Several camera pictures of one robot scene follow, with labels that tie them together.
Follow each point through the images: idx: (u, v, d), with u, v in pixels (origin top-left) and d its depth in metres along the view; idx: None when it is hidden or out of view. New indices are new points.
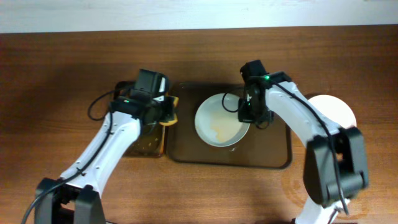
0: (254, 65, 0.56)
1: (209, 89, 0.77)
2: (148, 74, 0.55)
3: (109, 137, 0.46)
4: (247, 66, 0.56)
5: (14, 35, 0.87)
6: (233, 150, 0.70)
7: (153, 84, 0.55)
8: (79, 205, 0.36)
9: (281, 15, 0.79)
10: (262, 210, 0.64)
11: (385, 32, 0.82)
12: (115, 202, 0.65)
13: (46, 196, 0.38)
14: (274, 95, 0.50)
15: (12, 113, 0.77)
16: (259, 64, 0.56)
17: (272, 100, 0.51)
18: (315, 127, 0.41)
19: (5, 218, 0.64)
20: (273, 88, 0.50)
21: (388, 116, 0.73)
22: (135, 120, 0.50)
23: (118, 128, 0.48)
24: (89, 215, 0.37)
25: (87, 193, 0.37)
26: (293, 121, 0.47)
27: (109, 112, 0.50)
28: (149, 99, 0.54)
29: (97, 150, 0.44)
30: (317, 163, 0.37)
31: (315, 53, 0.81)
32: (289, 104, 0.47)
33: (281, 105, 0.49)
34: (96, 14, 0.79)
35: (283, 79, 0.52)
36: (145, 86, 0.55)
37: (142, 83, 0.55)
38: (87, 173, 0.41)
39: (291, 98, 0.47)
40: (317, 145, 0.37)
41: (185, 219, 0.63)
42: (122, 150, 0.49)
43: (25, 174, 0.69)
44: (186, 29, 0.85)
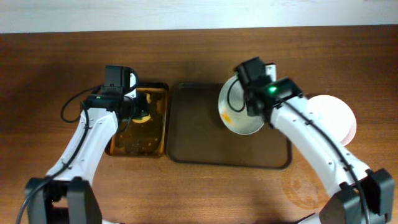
0: (251, 66, 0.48)
1: (209, 89, 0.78)
2: (115, 68, 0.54)
3: (88, 131, 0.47)
4: (245, 67, 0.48)
5: (13, 35, 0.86)
6: (232, 150, 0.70)
7: (124, 78, 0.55)
8: (71, 196, 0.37)
9: (282, 15, 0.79)
10: (262, 210, 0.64)
11: (384, 32, 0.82)
12: (115, 203, 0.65)
13: (37, 193, 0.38)
14: (287, 119, 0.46)
15: (11, 113, 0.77)
16: (257, 64, 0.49)
17: (280, 121, 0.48)
18: (340, 168, 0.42)
19: (5, 218, 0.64)
20: (283, 107, 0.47)
21: (388, 116, 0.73)
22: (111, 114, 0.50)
23: (96, 122, 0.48)
24: (84, 205, 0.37)
25: (76, 183, 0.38)
26: (308, 149, 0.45)
27: (84, 109, 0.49)
28: (121, 94, 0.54)
29: (79, 145, 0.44)
30: (346, 214, 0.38)
31: (315, 53, 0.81)
32: (306, 135, 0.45)
33: (294, 130, 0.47)
34: (96, 14, 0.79)
35: (291, 89, 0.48)
36: (116, 81, 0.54)
37: (113, 78, 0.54)
38: (73, 167, 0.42)
39: (307, 125, 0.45)
40: (346, 202, 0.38)
41: (185, 219, 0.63)
42: (104, 143, 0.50)
43: (24, 174, 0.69)
44: (186, 29, 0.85)
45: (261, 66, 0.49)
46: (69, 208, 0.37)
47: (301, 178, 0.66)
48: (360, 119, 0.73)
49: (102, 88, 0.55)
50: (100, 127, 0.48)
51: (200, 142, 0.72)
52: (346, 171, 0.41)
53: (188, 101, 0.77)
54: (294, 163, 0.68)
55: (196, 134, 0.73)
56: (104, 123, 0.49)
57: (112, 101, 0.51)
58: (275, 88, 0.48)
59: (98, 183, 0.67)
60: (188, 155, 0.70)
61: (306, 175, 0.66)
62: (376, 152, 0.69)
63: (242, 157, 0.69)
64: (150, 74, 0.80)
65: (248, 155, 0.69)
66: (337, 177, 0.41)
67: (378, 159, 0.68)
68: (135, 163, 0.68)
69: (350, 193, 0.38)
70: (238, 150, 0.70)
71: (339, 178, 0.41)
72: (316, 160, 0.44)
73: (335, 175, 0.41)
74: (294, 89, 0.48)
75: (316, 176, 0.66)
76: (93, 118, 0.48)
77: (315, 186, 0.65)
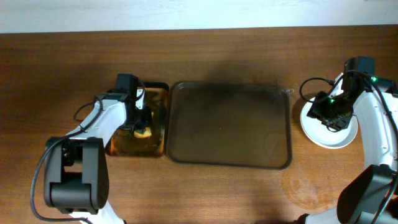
0: (363, 60, 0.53)
1: (212, 91, 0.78)
2: (127, 76, 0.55)
3: (102, 111, 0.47)
4: (354, 60, 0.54)
5: (13, 36, 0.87)
6: (232, 150, 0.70)
7: (134, 85, 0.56)
8: (87, 150, 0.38)
9: (282, 15, 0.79)
10: (262, 210, 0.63)
11: (383, 32, 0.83)
12: (115, 203, 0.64)
13: (55, 149, 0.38)
14: (369, 102, 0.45)
15: (11, 113, 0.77)
16: (368, 61, 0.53)
17: (364, 104, 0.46)
18: (388, 155, 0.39)
19: (6, 218, 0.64)
20: (373, 93, 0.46)
21: None
22: (120, 107, 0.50)
23: (109, 106, 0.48)
24: (97, 161, 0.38)
25: (92, 141, 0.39)
26: (369, 133, 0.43)
27: (97, 100, 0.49)
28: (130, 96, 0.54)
29: (94, 118, 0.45)
30: (367, 188, 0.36)
31: (314, 53, 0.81)
32: (377, 117, 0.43)
33: (368, 116, 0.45)
34: (96, 14, 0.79)
35: (388, 88, 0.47)
36: (127, 86, 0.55)
37: (124, 83, 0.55)
38: (89, 131, 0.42)
39: (384, 114, 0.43)
40: (376, 175, 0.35)
41: (185, 219, 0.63)
42: (114, 127, 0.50)
43: (25, 173, 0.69)
44: (186, 29, 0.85)
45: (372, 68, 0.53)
46: (84, 165, 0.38)
47: (301, 178, 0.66)
48: None
49: (112, 91, 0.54)
50: (112, 110, 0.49)
51: (199, 142, 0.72)
52: (395, 160, 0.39)
53: (188, 101, 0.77)
54: (295, 164, 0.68)
55: (196, 134, 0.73)
56: (116, 109, 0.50)
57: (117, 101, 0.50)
58: (375, 78, 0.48)
59: None
60: (188, 155, 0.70)
61: (306, 176, 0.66)
62: None
63: (242, 157, 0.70)
64: (150, 73, 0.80)
65: (247, 155, 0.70)
66: (384, 159, 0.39)
67: None
68: (135, 163, 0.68)
69: (387, 173, 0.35)
70: (238, 150, 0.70)
71: (385, 161, 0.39)
72: (372, 139, 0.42)
73: (383, 157, 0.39)
74: (391, 86, 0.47)
75: (316, 176, 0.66)
76: (107, 103, 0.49)
77: (315, 186, 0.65)
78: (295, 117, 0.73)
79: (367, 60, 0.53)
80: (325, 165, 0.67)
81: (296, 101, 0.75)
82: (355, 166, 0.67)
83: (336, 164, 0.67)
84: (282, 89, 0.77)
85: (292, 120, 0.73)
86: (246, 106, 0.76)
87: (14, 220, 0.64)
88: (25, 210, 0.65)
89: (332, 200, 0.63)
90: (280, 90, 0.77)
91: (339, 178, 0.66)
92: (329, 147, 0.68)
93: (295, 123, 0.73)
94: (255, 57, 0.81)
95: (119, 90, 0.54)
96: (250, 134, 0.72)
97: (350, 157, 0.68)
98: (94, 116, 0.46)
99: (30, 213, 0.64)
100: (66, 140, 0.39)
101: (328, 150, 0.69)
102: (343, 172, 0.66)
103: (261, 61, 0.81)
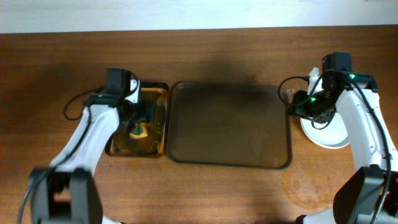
0: (340, 55, 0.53)
1: (211, 90, 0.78)
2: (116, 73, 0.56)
3: (90, 126, 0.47)
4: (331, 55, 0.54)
5: (13, 36, 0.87)
6: (232, 150, 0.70)
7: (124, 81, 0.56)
8: (73, 185, 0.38)
9: (282, 15, 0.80)
10: (262, 210, 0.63)
11: (382, 32, 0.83)
12: (115, 203, 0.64)
13: (40, 184, 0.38)
14: (351, 100, 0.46)
15: (10, 113, 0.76)
16: (345, 55, 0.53)
17: (346, 103, 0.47)
18: (378, 154, 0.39)
19: (5, 218, 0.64)
20: (354, 90, 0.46)
21: (386, 116, 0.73)
22: (114, 111, 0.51)
23: (97, 118, 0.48)
24: (86, 191, 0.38)
25: (79, 172, 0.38)
26: (356, 134, 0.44)
27: (86, 106, 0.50)
28: (122, 94, 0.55)
29: (82, 139, 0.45)
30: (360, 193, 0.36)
31: (314, 53, 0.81)
32: (360, 116, 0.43)
33: (352, 116, 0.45)
34: (96, 14, 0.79)
35: (367, 83, 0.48)
36: (118, 83, 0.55)
37: (115, 79, 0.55)
38: (76, 158, 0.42)
39: (366, 112, 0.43)
40: (367, 178, 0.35)
41: (185, 219, 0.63)
42: (106, 139, 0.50)
43: (25, 173, 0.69)
44: (186, 29, 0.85)
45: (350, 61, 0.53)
46: (72, 197, 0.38)
47: (301, 178, 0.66)
48: None
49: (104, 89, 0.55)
50: (102, 121, 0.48)
51: (199, 142, 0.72)
52: (384, 158, 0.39)
53: (188, 101, 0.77)
54: (294, 163, 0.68)
55: (195, 134, 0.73)
56: (106, 117, 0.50)
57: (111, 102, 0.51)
58: (353, 75, 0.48)
59: (98, 183, 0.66)
60: (188, 155, 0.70)
61: (306, 176, 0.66)
62: None
63: (242, 157, 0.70)
64: (150, 73, 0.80)
65: (248, 155, 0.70)
66: (373, 159, 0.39)
67: None
68: (135, 163, 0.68)
69: (377, 174, 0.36)
70: (238, 150, 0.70)
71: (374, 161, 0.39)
72: (359, 139, 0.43)
73: (372, 157, 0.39)
74: (370, 81, 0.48)
75: (316, 176, 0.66)
76: (96, 113, 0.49)
77: (315, 186, 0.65)
78: (296, 117, 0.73)
79: (344, 54, 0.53)
80: (325, 164, 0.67)
81: None
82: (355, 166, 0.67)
83: (336, 164, 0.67)
84: (283, 89, 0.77)
85: (293, 120, 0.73)
86: (245, 106, 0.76)
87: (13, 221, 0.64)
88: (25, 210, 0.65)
89: (332, 200, 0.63)
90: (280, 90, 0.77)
91: (339, 178, 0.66)
92: (329, 146, 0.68)
93: (295, 123, 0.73)
94: (255, 57, 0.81)
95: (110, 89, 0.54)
96: (251, 134, 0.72)
97: (350, 157, 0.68)
98: (82, 135, 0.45)
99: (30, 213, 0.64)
100: (51, 173, 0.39)
101: (328, 150, 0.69)
102: (343, 172, 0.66)
103: (261, 60, 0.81)
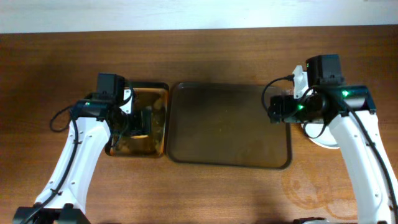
0: (329, 63, 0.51)
1: (211, 91, 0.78)
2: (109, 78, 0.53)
3: (78, 147, 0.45)
4: (319, 63, 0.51)
5: (14, 35, 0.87)
6: (232, 151, 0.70)
7: (117, 86, 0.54)
8: None
9: (282, 15, 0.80)
10: (262, 210, 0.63)
11: (382, 32, 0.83)
12: (115, 203, 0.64)
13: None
14: (347, 130, 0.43)
15: (11, 113, 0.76)
16: (334, 63, 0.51)
17: (339, 129, 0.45)
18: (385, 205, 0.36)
19: (5, 219, 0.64)
20: (351, 115, 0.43)
21: (386, 116, 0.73)
22: (102, 122, 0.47)
23: (85, 135, 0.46)
24: None
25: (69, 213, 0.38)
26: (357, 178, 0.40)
27: (71, 120, 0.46)
28: (112, 101, 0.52)
29: (69, 165, 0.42)
30: None
31: (314, 53, 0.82)
32: (360, 150, 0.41)
33: (351, 150, 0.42)
34: (96, 14, 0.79)
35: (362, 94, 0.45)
36: (109, 89, 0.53)
37: (106, 86, 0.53)
38: (63, 191, 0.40)
39: (365, 146, 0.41)
40: None
41: (185, 219, 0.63)
42: (96, 158, 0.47)
43: (23, 173, 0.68)
44: (186, 29, 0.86)
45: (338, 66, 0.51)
46: None
47: (301, 178, 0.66)
48: None
49: (94, 96, 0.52)
50: (91, 138, 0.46)
51: (199, 142, 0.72)
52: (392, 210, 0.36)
53: (188, 101, 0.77)
54: (294, 163, 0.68)
55: (195, 135, 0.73)
56: (96, 134, 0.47)
57: (103, 108, 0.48)
58: (347, 91, 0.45)
59: (98, 183, 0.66)
60: (188, 155, 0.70)
61: (306, 176, 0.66)
62: None
63: (242, 157, 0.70)
64: (151, 74, 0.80)
65: (248, 155, 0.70)
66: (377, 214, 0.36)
67: None
68: (135, 163, 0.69)
69: None
70: (238, 150, 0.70)
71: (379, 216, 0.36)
72: (360, 180, 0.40)
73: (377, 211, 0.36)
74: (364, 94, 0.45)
75: (316, 176, 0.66)
76: (83, 129, 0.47)
77: (315, 186, 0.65)
78: None
79: (333, 62, 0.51)
80: (325, 165, 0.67)
81: None
82: None
83: (336, 164, 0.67)
84: (282, 89, 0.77)
85: None
86: (245, 107, 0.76)
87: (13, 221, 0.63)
88: None
89: (332, 200, 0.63)
90: (280, 90, 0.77)
91: (339, 179, 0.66)
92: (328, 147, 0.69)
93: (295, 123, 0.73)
94: (255, 57, 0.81)
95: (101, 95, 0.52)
96: (250, 135, 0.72)
97: None
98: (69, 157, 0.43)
99: None
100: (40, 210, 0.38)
101: (328, 150, 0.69)
102: (343, 172, 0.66)
103: (262, 60, 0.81)
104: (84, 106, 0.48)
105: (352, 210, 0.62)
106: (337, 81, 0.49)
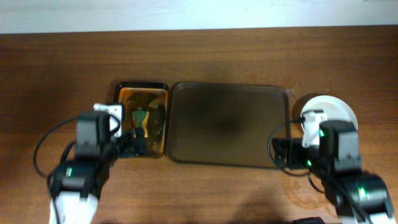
0: (347, 143, 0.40)
1: (211, 90, 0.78)
2: (87, 126, 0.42)
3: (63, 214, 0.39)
4: (335, 134, 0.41)
5: (13, 36, 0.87)
6: (232, 151, 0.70)
7: (102, 129, 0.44)
8: None
9: (282, 15, 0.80)
10: (262, 210, 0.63)
11: (383, 32, 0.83)
12: (115, 203, 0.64)
13: None
14: None
15: (11, 114, 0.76)
16: (352, 139, 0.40)
17: None
18: None
19: (7, 219, 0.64)
20: None
21: (386, 116, 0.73)
22: (88, 196, 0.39)
23: (72, 203, 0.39)
24: None
25: None
26: None
27: (53, 193, 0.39)
28: (98, 153, 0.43)
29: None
30: None
31: (314, 53, 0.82)
32: None
33: None
34: (96, 14, 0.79)
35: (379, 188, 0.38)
36: (102, 131, 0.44)
37: (86, 132, 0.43)
38: None
39: None
40: None
41: (185, 219, 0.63)
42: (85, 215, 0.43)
43: (24, 173, 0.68)
44: (186, 29, 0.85)
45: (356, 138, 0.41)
46: None
47: (301, 178, 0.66)
48: (360, 120, 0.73)
49: (76, 148, 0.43)
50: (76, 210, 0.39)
51: (199, 143, 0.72)
52: None
53: (188, 101, 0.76)
54: None
55: (195, 135, 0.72)
56: (81, 205, 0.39)
57: (91, 171, 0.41)
58: (364, 190, 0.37)
59: None
60: (188, 155, 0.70)
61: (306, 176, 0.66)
62: (377, 152, 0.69)
63: (242, 157, 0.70)
64: (151, 74, 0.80)
65: (248, 155, 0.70)
66: None
67: (378, 158, 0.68)
68: (135, 163, 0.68)
69: None
70: (238, 151, 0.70)
71: None
72: None
73: None
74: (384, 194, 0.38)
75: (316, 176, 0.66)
76: (68, 201, 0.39)
77: (315, 186, 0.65)
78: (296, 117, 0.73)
79: (350, 139, 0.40)
80: None
81: (296, 101, 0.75)
82: None
83: None
84: (282, 89, 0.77)
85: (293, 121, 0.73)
86: (245, 107, 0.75)
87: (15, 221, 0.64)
88: (25, 211, 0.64)
89: None
90: (280, 90, 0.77)
91: None
92: None
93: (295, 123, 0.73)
94: (255, 58, 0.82)
95: (84, 145, 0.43)
96: (250, 135, 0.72)
97: None
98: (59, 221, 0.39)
99: (29, 214, 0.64)
100: None
101: None
102: None
103: (261, 61, 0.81)
104: (68, 175, 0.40)
105: None
106: (354, 162, 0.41)
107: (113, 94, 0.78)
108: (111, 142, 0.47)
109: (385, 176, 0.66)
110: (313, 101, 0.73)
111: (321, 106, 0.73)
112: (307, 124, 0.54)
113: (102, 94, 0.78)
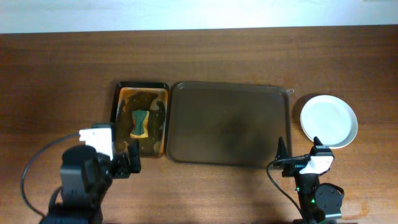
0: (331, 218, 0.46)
1: (211, 90, 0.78)
2: (73, 176, 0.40)
3: None
4: (323, 211, 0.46)
5: (15, 35, 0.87)
6: (232, 150, 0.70)
7: (89, 172, 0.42)
8: None
9: (280, 15, 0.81)
10: (262, 210, 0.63)
11: (381, 32, 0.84)
12: (115, 203, 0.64)
13: None
14: None
15: (11, 113, 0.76)
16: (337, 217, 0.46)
17: None
18: None
19: (4, 219, 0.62)
20: None
21: (386, 115, 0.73)
22: None
23: None
24: None
25: None
26: None
27: None
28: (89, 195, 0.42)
29: None
30: None
31: (314, 53, 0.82)
32: None
33: None
34: (97, 14, 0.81)
35: None
36: (87, 177, 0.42)
37: (71, 183, 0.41)
38: None
39: None
40: None
41: (185, 219, 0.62)
42: None
43: None
44: (187, 29, 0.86)
45: (337, 198, 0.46)
46: None
47: None
48: (360, 119, 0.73)
49: (64, 193, 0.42)
50: None
51: (199, 142, 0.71)
52: None
53: (188, 102, 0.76)
54: None
55: (195, 135, 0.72)
56: None
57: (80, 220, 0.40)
58: None
59: None
60: (188, 155, 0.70)
61: None
62: (377, 151, 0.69)
63: (242, 157, 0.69)
64: (150, 74, 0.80)
65: (248, 155, 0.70)
66: None
67: (379, 158, 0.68)
68: None
69: None
70: (238, 150, 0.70)
71: None
72: None
73: None
74: None
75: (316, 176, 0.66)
76: None
77: None
78: (295, 117, 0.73)
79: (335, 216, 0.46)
80: None
81: (296, 101, 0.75)
82: (354, 166, 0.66)
83: (337, 164, 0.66)
84: (282, 89, 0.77)
85: (293, 120, 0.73)
86: (245, 106, 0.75)
87: (12, 221, 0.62)
88: (23, 211, 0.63)
89: None
90: (280, 90, 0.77)
91: (340, 179, 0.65)
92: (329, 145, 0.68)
93: (295, 123, 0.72)
94: (255, 57, 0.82)
95: (73, 193, 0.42)
96: (250, 135, 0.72)
97: (351, 157, 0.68)
98: None
99: (26, 213, 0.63)
100: None
101: None
102: (343, 172, 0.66)
103: (261, 60, 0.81)
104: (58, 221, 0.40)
105: (352, 210, 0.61)
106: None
107: (112, 94, 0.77)
108: (101, 178, 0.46)
109: (387, 175, 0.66)
110: (313, 101, 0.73)
111: (320, 106, 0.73)
112: (310, 163, 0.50)
113: (101, 94, 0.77)
